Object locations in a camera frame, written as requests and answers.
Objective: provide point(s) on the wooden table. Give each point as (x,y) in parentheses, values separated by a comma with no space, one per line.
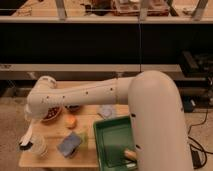
(56,133)

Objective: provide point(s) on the blue sponge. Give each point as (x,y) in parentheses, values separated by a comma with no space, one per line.
(69,144)

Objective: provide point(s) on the brown striped bowl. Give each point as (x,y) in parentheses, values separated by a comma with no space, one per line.
(73,108)

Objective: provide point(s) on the grey blue cloth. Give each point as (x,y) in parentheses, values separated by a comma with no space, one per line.
(107,111)

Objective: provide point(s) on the orange fruit piece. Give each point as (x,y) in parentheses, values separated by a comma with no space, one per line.
(70,121)

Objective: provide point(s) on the yellow corn cob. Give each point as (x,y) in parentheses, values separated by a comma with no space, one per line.
(131,155)

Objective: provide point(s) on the green yellow sponge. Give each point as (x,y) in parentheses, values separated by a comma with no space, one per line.
(84,138)

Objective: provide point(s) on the orange bowl with beans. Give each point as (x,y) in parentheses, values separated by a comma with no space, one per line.
(52,114)

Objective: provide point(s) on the white handled brush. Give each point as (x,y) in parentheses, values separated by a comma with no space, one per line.
(26,138)

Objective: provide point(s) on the metal shelf rail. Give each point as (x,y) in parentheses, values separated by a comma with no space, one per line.
(87,71)

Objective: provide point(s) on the green plastic tray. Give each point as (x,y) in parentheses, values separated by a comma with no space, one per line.
(113,137)

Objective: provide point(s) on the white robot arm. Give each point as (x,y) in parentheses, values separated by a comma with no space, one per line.
(156,112)

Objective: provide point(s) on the white paper cup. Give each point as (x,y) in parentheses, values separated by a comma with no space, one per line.
(38,145)

